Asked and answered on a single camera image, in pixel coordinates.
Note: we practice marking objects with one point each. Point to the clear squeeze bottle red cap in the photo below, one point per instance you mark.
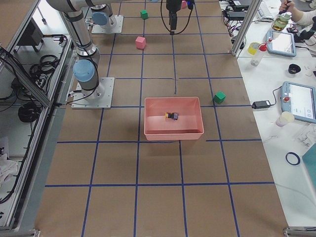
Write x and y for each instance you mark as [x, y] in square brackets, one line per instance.
[261, 51]

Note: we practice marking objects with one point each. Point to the teach pendant far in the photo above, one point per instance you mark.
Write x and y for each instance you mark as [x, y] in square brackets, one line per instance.
[281, 43]

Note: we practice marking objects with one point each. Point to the black power adapter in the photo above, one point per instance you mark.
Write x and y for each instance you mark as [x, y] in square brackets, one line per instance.
[261, 104]

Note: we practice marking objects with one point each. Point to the green cube near bin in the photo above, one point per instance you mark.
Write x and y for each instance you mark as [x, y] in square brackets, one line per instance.
[219, 97]

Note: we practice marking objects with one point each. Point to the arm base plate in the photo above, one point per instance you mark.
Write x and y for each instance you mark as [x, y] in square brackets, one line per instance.
[98, 99]
[102, 24]

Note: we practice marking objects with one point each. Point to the teach pendant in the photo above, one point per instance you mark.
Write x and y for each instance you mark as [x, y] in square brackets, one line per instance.
[300, 100]
[281, 43]

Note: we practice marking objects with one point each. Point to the yellow push button switch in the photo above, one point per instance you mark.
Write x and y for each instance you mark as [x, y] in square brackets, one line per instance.
[173, 116]

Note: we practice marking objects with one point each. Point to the pink plastic bin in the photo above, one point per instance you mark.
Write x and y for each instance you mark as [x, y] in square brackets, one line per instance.
[188, 126]

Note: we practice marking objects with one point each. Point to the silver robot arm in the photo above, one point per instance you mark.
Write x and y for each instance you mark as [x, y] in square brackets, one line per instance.
[86, 68]
[106, 9]

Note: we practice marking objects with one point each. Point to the black bowl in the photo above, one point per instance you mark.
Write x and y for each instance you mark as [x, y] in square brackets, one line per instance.
[294, 69]

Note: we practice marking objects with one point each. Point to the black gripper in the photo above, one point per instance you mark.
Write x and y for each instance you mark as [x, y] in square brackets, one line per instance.
[173, 5]

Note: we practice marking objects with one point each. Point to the green cube far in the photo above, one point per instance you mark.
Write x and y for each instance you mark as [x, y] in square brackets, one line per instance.
[144, 14]

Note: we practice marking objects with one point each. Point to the pink cube near base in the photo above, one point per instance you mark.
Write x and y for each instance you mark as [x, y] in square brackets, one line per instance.
[140, 42]

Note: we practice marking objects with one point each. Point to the yellow tape roll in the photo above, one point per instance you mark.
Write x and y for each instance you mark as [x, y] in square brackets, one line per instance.
[253, 48]

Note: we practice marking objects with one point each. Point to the teach pendant near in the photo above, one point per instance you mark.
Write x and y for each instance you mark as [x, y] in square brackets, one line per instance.
[300, 100]

